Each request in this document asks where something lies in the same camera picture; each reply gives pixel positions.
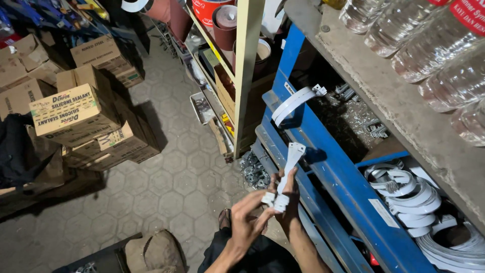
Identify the person's right hand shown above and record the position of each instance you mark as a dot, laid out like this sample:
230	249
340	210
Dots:
293	216

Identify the person's left hand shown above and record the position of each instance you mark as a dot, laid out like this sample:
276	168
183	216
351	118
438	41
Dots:
246	222

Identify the person's sandal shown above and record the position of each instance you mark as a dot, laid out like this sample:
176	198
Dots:
225	219

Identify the person's black trousers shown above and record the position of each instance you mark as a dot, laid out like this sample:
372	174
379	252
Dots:
261	256

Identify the pile of metal nuts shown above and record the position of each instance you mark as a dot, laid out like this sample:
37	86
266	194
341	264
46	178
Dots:
254	170

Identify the blue metal shelf rack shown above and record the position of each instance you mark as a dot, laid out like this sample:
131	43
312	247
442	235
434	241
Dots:
341	178

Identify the brown sack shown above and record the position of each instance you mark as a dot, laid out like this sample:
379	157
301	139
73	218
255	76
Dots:
155	252

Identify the curved white pipe clamp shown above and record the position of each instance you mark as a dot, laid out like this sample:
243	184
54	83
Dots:
293	101

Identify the pile of small metal clips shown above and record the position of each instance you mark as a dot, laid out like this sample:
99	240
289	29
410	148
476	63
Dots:
373	127

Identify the metal tray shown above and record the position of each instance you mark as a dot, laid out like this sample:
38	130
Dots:
202	109

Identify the pile of white pipe clamps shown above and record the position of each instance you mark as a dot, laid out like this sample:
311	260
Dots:
415	201

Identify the cream metal shelf rack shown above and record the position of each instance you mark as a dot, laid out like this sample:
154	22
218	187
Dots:
246	76

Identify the stack of cardboard boxes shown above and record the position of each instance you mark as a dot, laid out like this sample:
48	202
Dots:
79	113

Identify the clear plastic bottle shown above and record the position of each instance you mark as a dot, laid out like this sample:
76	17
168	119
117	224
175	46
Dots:
454	89
471	123
401	30
432	53
358	13

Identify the yellow bottle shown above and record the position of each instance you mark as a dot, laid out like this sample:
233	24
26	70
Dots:
334	3

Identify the black cloth bag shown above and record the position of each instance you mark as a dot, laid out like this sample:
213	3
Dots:
21	151

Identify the heap of blue tools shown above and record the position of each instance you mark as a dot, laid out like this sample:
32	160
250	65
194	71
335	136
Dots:
49	15

